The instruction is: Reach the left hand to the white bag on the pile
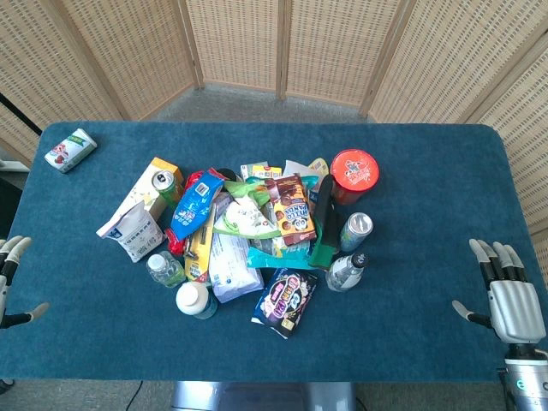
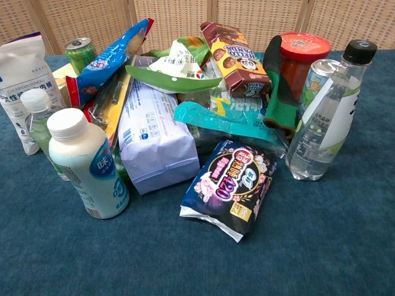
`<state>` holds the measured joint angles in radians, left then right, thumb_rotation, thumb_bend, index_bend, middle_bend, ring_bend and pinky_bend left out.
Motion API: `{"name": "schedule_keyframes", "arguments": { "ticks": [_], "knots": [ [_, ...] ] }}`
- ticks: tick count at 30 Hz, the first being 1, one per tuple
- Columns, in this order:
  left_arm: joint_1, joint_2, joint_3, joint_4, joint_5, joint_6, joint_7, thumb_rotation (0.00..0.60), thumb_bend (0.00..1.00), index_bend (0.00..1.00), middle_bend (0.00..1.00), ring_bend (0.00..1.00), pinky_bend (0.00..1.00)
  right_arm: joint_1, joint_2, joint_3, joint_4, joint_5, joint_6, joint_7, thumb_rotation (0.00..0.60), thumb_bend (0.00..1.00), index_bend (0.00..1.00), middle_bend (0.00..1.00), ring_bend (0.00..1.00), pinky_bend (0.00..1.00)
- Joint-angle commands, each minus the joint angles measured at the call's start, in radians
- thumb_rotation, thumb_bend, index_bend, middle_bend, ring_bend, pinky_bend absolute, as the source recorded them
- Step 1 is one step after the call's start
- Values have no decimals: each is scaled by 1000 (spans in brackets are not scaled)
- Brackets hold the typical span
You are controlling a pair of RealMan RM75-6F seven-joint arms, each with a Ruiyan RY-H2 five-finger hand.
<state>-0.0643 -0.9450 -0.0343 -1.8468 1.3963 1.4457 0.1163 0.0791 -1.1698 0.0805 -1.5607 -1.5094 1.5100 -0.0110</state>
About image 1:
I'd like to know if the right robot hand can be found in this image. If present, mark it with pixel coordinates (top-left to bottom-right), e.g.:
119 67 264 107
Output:
451 238 547 346

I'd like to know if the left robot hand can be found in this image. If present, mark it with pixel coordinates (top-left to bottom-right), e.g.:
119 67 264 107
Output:
0 235 51 331

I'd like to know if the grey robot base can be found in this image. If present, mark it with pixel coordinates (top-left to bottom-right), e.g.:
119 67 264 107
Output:
170 381 357 411

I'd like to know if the blue white snack bag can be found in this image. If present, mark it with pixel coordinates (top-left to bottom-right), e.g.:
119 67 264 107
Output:
170 170 225 241

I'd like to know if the dark purple snack bag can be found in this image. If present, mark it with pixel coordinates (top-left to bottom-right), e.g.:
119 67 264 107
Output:
251 267 319 340

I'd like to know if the teal plastic snack package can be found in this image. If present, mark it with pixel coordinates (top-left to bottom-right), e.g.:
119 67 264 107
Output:
247 235 320 271

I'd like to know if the green white snack pouch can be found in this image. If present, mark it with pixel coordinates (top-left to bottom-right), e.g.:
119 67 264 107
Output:
212 179 282 240

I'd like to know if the white carton red fruit print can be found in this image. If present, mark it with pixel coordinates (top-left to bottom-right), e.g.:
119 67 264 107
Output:
44 128 98 174

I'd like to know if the clear bottle green drink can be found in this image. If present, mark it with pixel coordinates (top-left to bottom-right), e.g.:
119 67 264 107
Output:
146 251 187 289

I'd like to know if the white yellow tall carton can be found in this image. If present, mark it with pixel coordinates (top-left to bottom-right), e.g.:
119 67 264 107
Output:
111 157 185 223

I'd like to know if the clear bottle dark cap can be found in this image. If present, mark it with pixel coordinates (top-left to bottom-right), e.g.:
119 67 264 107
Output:
325 252 369 293

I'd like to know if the silver blue drink can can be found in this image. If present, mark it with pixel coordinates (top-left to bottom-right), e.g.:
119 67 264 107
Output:
339 211 374 253

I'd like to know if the green drink can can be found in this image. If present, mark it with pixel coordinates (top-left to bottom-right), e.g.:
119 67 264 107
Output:
152 170 186 204

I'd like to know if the white cap teal bottle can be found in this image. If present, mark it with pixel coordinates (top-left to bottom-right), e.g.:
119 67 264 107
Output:
175 281 219 321

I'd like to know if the yellow snack pack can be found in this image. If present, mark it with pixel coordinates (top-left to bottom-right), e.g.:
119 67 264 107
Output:
183 205 217 283

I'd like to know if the black green long box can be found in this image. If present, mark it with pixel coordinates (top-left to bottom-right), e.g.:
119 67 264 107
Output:
308 174 345 271

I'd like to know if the red lid snack tub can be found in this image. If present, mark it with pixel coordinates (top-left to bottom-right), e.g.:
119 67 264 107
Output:
329 148 380 206

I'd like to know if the white blue tissue pack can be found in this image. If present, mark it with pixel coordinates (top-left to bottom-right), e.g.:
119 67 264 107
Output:
207 192 265 304

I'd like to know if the brown hello panda box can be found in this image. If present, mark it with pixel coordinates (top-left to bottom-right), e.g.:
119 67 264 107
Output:
264 173 318 247

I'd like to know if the white yellow packet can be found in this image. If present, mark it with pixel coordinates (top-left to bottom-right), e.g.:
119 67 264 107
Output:
282 157 330 189

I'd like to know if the blue table cloth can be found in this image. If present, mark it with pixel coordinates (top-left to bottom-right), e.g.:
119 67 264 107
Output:
0 121 548 383

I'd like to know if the white yellow small box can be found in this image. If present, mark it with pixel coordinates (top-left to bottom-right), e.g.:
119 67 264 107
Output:
239 161 283 182

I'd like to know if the woven bamboo folding screen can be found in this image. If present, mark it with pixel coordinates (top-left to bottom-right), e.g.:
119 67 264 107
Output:
0 0 548 235

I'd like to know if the black cable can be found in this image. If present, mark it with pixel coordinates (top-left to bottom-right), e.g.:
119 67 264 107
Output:
125 380 143 411

